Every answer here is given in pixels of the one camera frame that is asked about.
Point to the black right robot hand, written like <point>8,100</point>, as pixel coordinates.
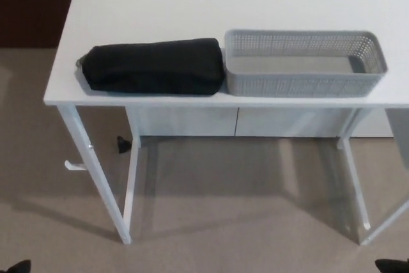
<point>393,267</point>

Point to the black fabric pencil case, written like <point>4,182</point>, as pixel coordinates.
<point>153,65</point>

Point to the white metal table leg frame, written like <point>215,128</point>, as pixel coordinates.
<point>96,170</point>
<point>356,177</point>

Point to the grey perforated plastic basket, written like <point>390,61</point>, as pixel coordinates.
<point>287,86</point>

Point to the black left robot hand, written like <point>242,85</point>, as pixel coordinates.
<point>19,268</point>

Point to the small black floor object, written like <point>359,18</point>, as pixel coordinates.
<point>122,145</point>

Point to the dark red wall panel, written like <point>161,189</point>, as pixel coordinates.
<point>32,4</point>

